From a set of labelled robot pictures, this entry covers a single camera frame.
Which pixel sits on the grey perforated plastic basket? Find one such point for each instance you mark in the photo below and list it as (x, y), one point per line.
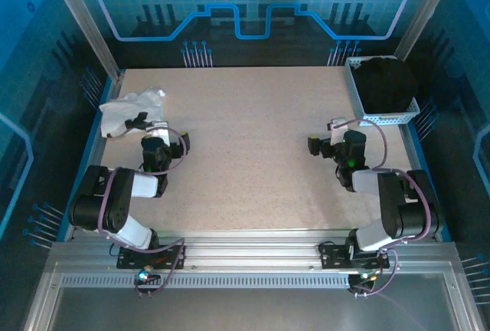
(386, 118)

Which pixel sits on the grey metal front panel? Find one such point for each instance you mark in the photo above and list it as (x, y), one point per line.
(249, 308)

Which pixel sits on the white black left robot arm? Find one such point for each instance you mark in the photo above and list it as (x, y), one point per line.
(134, 233)

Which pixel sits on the aluminium frame post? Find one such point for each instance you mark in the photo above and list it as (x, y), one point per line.
(423, 9)
(93, 32)

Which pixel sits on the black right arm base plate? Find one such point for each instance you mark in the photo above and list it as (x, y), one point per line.
(333, 256)

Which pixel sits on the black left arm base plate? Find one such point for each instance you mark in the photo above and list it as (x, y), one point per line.
(128, 261)

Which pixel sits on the aluminium mounting rail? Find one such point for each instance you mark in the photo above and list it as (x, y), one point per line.
(249, 246)

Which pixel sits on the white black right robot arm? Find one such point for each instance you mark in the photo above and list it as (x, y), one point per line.
(371, 239)

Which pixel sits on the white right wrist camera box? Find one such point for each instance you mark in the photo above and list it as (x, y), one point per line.
(337, 125)

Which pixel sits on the small LED circuit board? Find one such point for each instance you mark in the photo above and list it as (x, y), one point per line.
(144, 275)
(363, 276)

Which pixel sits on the white crumpled t-shirt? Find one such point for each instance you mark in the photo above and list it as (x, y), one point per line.
(118, 110)

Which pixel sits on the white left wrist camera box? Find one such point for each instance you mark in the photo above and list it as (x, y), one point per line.
(161, 134)

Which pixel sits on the black floral print t-shirt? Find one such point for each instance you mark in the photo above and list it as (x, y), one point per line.
(386, 86)

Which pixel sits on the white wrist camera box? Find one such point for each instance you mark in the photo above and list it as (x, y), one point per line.
(161, 134)
(337, 125)

